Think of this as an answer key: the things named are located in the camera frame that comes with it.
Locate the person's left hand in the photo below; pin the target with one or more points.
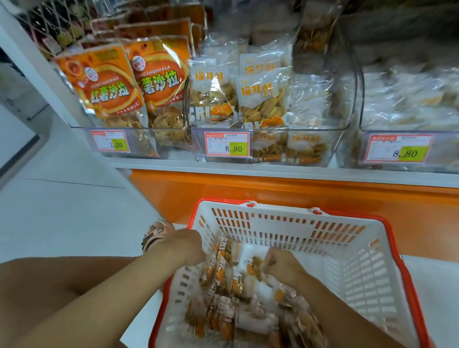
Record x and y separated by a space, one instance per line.
179 246

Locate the pink clog sandal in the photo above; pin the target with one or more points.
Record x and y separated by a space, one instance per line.
156 234

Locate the person's left forearm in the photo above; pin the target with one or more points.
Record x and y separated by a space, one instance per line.
84 315

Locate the pile of small brown snacks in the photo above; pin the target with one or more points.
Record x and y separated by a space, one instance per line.
243 308

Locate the white yellow price tag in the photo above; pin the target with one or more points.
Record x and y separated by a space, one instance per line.
399 148
228 145
109 141

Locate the white red-rimmed shopping basket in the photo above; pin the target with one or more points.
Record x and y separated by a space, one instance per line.
385 256

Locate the clear plastic bin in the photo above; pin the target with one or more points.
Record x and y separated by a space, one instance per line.
80 140
457 158
348 98

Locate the person's right forearm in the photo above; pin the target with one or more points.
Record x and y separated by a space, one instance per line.
342 319

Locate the white snack shelf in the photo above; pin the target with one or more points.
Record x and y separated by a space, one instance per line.
290 173

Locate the stack of orange packets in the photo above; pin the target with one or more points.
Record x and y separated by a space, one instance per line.
108 82

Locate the small brown snack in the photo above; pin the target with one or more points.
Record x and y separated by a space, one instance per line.
314 35
211 93
261 60
264 102

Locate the person's right hand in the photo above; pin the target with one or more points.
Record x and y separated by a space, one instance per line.
283 264

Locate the row of clear snacks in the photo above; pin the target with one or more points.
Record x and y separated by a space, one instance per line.
307 119
416 99

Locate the orange shelf base panel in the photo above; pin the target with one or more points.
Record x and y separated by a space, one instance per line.
414 217

